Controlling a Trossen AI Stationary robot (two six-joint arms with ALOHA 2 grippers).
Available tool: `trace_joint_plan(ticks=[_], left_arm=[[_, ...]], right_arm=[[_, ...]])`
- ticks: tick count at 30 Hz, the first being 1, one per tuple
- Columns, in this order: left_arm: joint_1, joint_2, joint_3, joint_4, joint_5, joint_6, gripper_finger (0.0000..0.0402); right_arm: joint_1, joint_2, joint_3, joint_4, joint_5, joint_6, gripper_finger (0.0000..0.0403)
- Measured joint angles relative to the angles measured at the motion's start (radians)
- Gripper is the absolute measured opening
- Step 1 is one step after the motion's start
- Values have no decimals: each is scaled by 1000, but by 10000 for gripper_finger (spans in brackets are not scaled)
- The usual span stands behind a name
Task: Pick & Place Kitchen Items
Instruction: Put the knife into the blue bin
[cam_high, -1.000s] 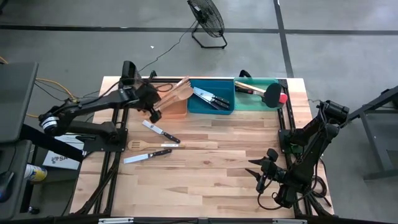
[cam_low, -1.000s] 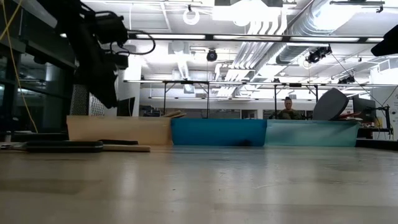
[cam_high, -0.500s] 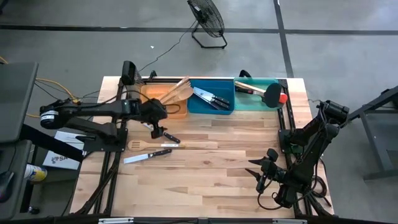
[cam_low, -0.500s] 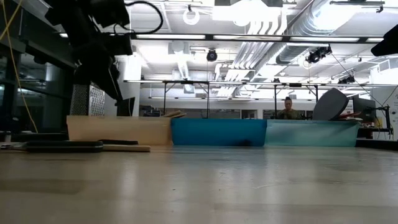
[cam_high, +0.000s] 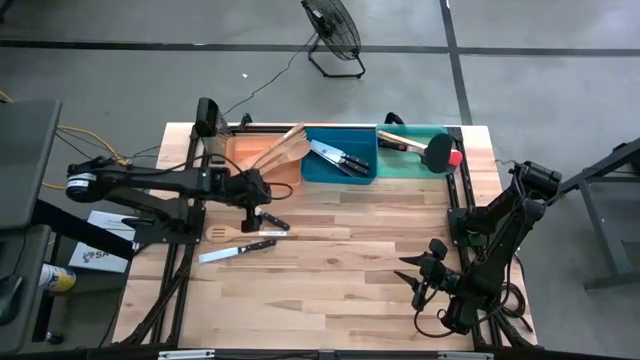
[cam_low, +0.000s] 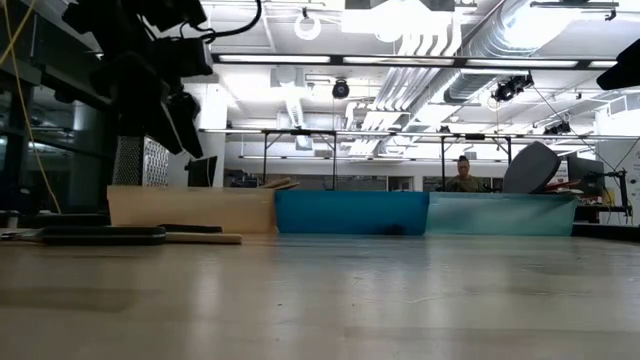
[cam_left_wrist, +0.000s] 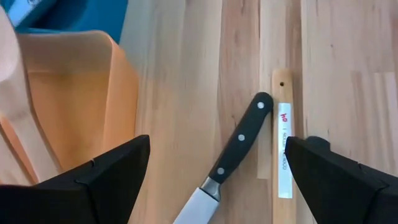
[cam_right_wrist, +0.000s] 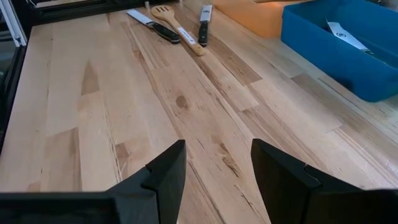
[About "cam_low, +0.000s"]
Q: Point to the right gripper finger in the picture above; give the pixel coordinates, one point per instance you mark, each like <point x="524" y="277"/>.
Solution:
<point x="622" y="67"/>

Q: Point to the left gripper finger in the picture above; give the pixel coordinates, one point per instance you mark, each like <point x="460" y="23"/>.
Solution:
<point x="165" y="127"/>
<point x="189" y="120"/>

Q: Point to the wooden spork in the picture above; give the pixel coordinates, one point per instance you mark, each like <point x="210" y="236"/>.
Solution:
<point x="292" y="186"/>

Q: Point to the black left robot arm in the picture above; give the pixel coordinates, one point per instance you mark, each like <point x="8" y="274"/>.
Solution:
<point x="125" y="20"/>

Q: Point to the metal box grater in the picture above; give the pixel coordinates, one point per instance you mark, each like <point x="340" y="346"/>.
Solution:
<point x="145" y="162"/>

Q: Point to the black computer monitor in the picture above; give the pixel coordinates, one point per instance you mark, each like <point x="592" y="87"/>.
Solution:
<point x="585" y="175"/>
<point x="205" y="172"/>

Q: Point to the orange plastic bin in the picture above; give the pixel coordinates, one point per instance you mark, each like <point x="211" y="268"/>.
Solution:
<point x="190" y="210"/>

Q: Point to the long LED light bar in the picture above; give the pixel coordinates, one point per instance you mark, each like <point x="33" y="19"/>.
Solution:
<point x="275" y="58"/>

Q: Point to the small white container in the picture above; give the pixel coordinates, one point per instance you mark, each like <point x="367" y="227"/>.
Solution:
<point x="13" y="219"/>

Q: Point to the blue plastic bin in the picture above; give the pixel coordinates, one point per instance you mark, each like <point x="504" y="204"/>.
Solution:
<point x="350" y="212"/>

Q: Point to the teal plastic bin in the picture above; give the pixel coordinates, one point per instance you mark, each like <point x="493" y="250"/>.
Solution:
<point x="500" y="215"/>

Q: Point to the person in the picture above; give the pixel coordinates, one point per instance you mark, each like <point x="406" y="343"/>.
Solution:
<point x="464" y="182"/>

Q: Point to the black frame workstation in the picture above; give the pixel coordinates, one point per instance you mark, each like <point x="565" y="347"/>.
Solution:
<point x="265" y="160"/>
<point x="443" y="165"/>

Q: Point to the black ceiling-hung camera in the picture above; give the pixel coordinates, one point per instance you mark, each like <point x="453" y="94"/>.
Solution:
<point x="341" y="89"/>
<point x="505" y="91"/>
<point x="557" y="129"/>

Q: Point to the silver spiral air duct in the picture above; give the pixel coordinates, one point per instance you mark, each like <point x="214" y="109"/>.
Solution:
<point x="500" y="35"/>

